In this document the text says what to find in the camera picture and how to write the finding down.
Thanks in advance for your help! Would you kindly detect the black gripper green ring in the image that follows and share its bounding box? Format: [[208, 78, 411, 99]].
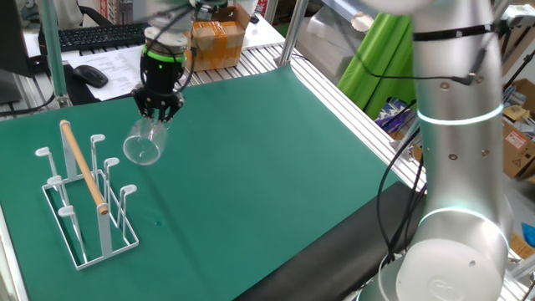
[[131, 46, 187, 124]]

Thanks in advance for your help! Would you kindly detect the clear wine glass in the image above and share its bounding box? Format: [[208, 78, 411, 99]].
[[122, 117, 170, 166]]

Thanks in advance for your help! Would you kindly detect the printed white paper sheet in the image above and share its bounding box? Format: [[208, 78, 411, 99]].
[[66, 43, 187, 102]]

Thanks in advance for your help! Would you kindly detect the black computer mouse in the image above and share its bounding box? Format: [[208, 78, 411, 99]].
[[73, 64, 110, 89]]

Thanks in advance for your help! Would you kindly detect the black desk pad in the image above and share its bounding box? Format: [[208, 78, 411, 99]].
[[61, 64, 162, 106]]

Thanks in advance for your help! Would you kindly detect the black keyboard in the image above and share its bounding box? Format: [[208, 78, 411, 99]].
[[38, 22, 152, 54]]

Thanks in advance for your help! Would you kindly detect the taped cardboard box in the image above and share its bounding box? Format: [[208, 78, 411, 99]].
[[186, 3, 251, 73]]

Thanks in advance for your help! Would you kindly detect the black curved armrest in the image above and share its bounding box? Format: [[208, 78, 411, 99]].
[[77, 4, 116, 28]]

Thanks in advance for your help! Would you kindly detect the blank white sheet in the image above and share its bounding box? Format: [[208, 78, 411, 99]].
[[244, 16, 286, 49]]

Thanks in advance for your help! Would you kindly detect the green table mat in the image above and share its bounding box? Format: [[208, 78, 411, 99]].
[[0, 64, 402, 301]]

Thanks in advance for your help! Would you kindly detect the black monitor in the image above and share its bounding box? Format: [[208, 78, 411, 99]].
[[0, 0, 37, 105]]

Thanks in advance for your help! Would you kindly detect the translucent plastic box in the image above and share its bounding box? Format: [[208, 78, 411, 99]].
[[295, 3, 364, 84]]

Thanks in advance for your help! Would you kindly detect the bright green cloth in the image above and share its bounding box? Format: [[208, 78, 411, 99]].
[[337, 11, 419, 120]]

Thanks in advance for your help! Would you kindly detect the black table mat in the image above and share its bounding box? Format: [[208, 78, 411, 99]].
[[233, 180, 425, 301]]

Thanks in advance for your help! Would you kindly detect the blue white patterned bag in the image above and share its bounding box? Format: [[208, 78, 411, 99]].
[[374, 98, 419, 130]]

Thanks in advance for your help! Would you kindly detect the open cardboard box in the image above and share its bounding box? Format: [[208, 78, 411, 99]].
[[503, 78, 535, 123]]

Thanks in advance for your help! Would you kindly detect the black tripod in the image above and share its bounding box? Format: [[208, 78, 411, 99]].
[[499, 16, 535, 92]]

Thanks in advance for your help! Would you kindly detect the cardboard box red label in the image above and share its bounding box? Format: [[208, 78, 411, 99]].
[[502, 120, 535, 181]]

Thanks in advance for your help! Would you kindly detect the blue plastic item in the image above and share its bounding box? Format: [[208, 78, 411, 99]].
[[520, 221, 535, 247]]

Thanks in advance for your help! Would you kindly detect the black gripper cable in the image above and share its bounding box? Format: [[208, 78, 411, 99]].
[[140, 6, 200, 95]]

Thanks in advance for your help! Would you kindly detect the white cup rack wooden handle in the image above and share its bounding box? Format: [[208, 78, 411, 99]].
[[34, 119, 140, 272]]

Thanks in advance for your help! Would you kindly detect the aluminium frame post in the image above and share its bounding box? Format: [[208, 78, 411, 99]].
[[395, 119, 422, 162], [275, 0, 310, 68], [37, 0, 72, 109]]

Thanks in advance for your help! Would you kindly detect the black cable bundle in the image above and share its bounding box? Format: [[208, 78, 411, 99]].
[[374, 124, 428, 265]]

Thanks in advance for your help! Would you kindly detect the black camera cable with connector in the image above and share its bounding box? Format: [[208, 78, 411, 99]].
[[354, 43, 490, 88]]

